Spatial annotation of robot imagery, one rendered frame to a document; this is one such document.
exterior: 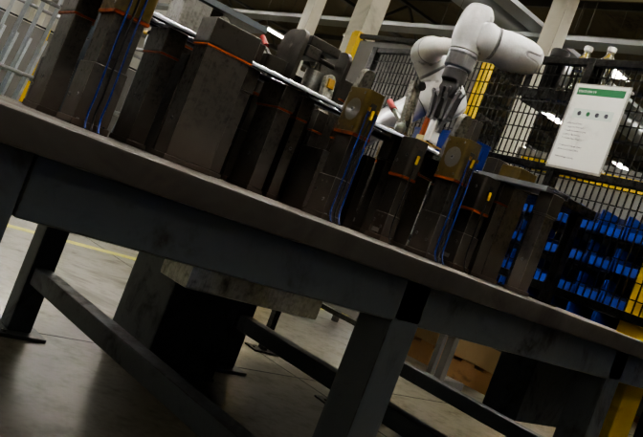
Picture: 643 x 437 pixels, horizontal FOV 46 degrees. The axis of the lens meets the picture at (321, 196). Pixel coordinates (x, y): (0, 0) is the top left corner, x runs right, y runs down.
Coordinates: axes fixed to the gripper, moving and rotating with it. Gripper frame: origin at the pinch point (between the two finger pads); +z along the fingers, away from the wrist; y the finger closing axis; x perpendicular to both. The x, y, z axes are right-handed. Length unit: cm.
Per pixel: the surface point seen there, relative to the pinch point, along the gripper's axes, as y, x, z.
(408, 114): 14.6, -0.1, -4.2
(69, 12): -2, 112, 14
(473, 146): -25.0, 6.5, 3.5
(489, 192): -23.8, -7.0, 12.8
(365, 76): -15.4, 41.7, -1.4
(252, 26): 27, 56, -8
